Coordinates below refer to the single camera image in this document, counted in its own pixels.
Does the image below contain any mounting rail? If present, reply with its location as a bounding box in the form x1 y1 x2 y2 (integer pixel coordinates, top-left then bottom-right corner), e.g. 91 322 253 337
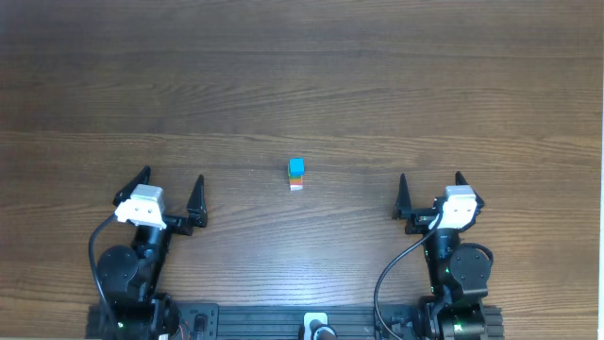
86 302 505 340

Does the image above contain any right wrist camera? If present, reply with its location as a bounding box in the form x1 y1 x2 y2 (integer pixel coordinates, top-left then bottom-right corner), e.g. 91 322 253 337
428 184 478 231

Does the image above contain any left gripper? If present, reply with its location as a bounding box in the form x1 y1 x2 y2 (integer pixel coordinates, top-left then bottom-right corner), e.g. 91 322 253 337
111 165 210 237

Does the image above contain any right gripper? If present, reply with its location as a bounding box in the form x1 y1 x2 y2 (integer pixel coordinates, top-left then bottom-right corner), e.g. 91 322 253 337
392 170 486 236

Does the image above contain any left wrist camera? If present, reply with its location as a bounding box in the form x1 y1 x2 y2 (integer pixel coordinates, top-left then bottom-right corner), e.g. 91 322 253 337
113 183 167 231

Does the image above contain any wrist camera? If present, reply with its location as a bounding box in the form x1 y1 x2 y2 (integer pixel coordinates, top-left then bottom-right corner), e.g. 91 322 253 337
428 184 478 231
113 183 167 231

